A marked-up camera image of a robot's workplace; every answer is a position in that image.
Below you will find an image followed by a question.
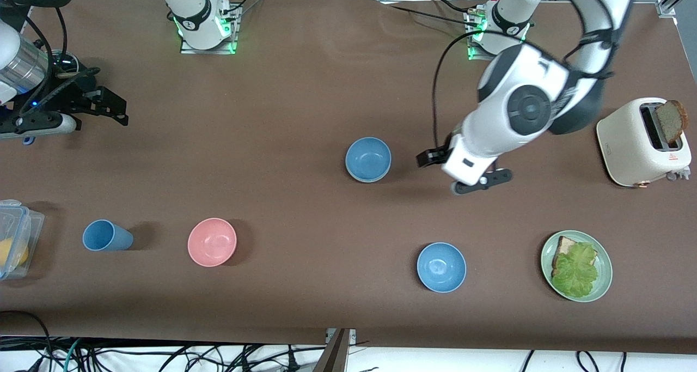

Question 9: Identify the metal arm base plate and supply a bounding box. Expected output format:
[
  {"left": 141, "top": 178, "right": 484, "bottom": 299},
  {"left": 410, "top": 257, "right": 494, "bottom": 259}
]
[
  {"left": 180, "top": 2, "right": 241, "bottom": 55},
  {"left": 466, "top": 10, "right": 527, "bottom": 62}
]

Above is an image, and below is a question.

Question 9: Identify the teal cable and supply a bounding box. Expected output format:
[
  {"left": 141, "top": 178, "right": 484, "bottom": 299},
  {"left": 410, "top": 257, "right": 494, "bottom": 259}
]
[{"left": 63, "top": 338, "right": 83, "bottom": 372}]

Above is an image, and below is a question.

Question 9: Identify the metal table bracket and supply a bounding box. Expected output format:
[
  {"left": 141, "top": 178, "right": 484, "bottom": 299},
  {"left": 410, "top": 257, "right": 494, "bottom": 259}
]
[{"left": 313, "top": 328, "right": 357, "bottom": 372}]

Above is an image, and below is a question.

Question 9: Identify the blue cup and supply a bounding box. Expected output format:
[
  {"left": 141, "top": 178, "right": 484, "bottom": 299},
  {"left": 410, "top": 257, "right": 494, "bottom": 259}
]
[{"left": 82, "top": 219, "right": 134, "bottom": 252}]

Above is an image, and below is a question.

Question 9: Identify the green lettuce leaf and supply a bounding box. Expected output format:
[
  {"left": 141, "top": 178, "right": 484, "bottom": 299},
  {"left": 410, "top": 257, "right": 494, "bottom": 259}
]
[{"left": 552, "top": 242, "right": 600, "bottom": 299}]

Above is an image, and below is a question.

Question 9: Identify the pink bowl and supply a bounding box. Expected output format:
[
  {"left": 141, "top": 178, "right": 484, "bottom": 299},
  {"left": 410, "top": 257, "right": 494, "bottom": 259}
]
[{"left": 187, "top": 218, "right": 238, "bottom": 267}]

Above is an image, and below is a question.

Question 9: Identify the black cable on table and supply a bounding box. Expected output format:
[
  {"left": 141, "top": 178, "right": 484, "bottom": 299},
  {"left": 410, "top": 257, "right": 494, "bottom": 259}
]
[{"left": 389, "top": 4, "right": 480, "bottom": 24}]

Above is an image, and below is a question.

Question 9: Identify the brown toast slice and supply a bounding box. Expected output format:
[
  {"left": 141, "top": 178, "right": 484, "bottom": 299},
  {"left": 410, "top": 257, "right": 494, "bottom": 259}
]
[{"left": 655, "top": 100, "right": 689, "bottom": 144}]

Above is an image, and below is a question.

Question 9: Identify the yellow food item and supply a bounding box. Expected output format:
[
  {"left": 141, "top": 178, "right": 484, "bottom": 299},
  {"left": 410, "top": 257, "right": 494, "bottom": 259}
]
[{"left": 0, "top": 237, "right": 29, "bottom": 269}]

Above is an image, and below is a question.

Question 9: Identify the black looped floor cable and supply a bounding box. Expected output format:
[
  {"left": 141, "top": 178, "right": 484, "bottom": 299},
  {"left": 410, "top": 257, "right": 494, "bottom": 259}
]
[{"left": 0, "top": 310, "right": 53, "bottom": 372}]

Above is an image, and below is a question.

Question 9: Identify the bread slice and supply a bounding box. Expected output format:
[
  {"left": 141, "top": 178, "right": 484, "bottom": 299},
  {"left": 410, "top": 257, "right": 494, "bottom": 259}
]
[{"left": 552, "top": 236, "right": 598, "bottom": 277}]

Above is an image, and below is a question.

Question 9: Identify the clear plastic container blue lid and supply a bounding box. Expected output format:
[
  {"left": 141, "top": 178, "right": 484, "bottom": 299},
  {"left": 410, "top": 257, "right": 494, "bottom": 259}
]
[{"left": 0, "top": 199, "right": 45, "bottom": 281}]

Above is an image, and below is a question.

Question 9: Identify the black pot blue handle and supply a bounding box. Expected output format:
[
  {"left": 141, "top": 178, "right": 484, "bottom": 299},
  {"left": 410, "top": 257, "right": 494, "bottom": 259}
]
[{"left": 23, "top": 53, "right": 99, "bottom": 145}]

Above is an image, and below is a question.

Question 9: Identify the blue bowl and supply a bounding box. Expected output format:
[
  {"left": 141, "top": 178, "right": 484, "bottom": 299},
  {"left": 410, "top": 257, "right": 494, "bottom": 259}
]
[
  {"left": 345, "top": 137, "right": 392, "bottom": 181},
  {"left": 417, "top": 242, "right": 467, "bottom": 294}
]

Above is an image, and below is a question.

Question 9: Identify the green plate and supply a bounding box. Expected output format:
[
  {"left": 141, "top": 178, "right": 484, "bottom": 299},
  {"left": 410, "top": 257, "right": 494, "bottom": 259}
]
[{"left": 541, "top": 230, "right": 613, "bottom": 303}]

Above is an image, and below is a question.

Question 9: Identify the cream white toaster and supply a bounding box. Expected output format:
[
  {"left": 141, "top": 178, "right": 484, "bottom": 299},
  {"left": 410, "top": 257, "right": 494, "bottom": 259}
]
[{"left": 596, "top": 97, "right": 692, "bottom": 188}]

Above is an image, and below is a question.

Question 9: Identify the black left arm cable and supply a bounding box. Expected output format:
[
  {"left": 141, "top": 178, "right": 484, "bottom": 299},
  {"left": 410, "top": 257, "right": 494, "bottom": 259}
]
[{"left": 432, "top": 31, "right": 493, "bottom": 152}]

